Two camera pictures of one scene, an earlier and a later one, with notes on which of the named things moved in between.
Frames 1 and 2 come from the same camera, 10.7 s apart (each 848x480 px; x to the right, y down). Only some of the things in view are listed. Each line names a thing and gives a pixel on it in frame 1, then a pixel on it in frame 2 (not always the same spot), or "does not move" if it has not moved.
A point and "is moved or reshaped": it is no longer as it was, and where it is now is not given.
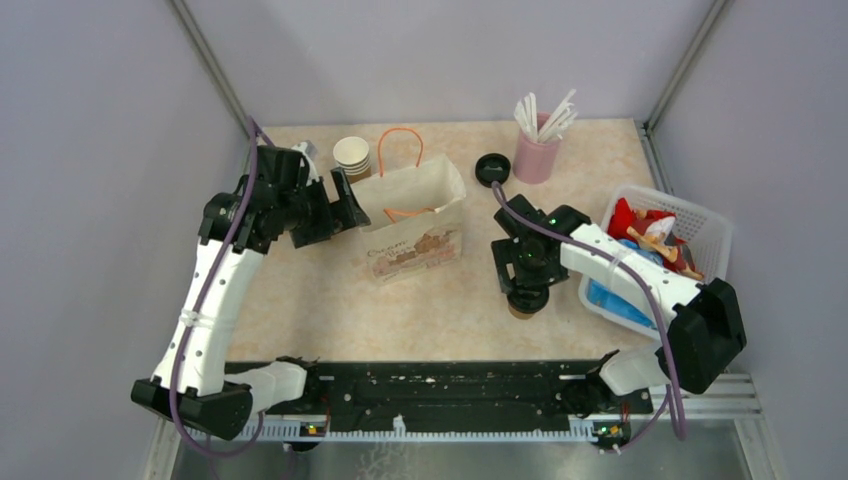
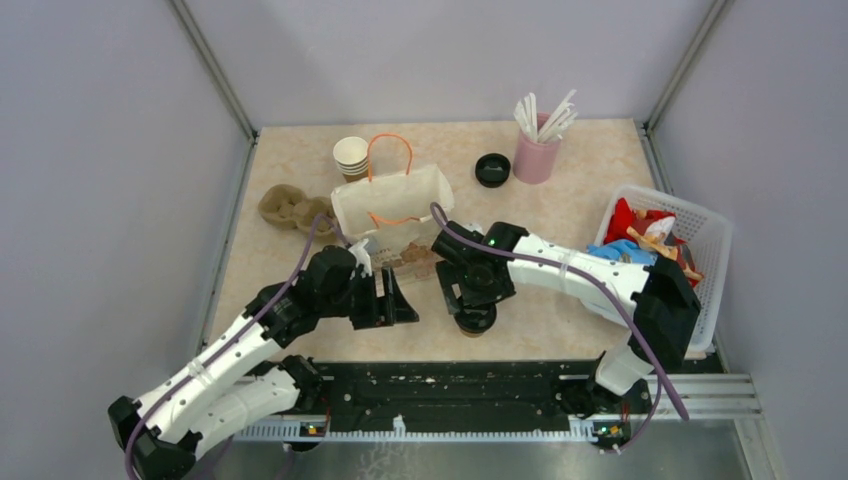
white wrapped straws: [553, 128] does not move
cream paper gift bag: [415, 211] is moved or reshaped
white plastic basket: [704, 226] does not move
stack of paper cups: [352, 153] does not move
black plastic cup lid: [528, 298] → [476, 319]
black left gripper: [338, 215] → [392, 308]
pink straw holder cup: [534, 160] does not move
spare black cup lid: [492, 167] does not move
